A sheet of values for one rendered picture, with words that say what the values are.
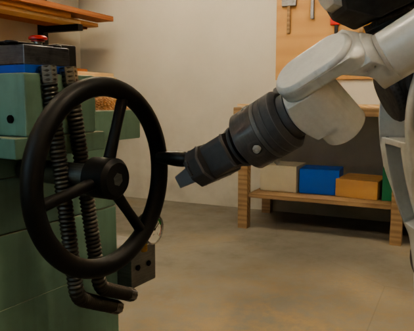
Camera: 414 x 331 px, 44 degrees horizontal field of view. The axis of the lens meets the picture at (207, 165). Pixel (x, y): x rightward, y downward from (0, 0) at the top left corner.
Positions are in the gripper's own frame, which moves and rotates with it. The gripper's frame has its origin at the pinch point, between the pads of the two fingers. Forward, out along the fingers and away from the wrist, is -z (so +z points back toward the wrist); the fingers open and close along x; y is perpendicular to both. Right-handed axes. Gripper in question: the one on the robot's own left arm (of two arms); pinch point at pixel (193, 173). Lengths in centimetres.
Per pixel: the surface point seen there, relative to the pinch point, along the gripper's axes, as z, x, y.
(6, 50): -8.6, -15.4, 27.5
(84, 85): 0.9, -15.1, 16.0
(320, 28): -47, 320, 77
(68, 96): 0.2, -18.1, 15.0
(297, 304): -73, 139, -61
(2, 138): -12.9, -19.3, 15.9
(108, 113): -17.5, 10.1, 19.6
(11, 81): -8.8, -16.9, 22.6
